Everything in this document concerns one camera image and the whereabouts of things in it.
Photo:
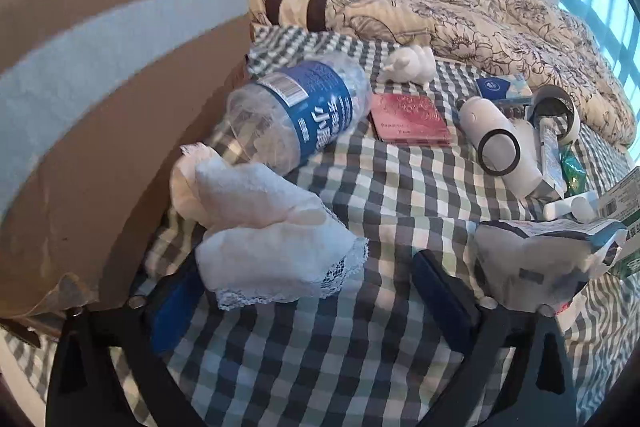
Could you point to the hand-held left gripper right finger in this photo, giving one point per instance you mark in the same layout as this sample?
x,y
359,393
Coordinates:
x,y
442,302

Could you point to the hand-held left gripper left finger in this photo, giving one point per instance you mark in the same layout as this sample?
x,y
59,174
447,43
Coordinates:
x,y
172,312

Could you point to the white handheld device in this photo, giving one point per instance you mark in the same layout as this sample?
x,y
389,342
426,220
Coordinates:
x,y
492,122

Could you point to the brown cardboard box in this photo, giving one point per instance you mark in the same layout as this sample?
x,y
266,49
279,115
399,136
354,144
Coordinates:
x,y
150,117

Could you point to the crumpled white package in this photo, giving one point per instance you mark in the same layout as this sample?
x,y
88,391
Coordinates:
x,y
530,262

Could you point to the checkered bedsheet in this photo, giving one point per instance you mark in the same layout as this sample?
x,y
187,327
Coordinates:
x,y
400,187

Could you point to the white lace cloth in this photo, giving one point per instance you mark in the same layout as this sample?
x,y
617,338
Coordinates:
x,y
260,217

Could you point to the small white bottle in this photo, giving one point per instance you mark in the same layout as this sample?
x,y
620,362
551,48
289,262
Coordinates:
x,y
565,208

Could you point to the green shiny packet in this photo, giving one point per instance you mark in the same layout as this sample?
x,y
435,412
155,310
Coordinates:
x,y
572,174

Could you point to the white squeeze tube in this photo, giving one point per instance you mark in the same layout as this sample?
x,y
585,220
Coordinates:
x,y
550,152

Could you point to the red booklet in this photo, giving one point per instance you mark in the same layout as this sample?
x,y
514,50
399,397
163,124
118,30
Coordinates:
x,y
407,117

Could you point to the white barcode box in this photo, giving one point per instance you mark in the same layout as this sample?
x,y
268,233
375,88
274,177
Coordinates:
x,y
620,202

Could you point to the blue tissue pack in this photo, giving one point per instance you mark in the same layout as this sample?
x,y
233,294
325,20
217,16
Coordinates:
x,y
500,88

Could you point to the white cup dark inside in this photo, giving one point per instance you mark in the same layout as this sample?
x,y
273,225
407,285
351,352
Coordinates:
x,y
550,102

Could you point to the clear plastic bottle blue label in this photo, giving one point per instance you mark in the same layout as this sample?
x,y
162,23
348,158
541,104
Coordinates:
x,y
310,107

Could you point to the white rabbit figurine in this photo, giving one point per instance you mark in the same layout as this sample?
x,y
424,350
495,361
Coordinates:
x,y
407,64

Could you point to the floral quilt with brown stripes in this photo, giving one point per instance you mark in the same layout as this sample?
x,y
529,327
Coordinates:
x,y
450,7

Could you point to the window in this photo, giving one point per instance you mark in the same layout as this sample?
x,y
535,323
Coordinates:
x,y
600,2

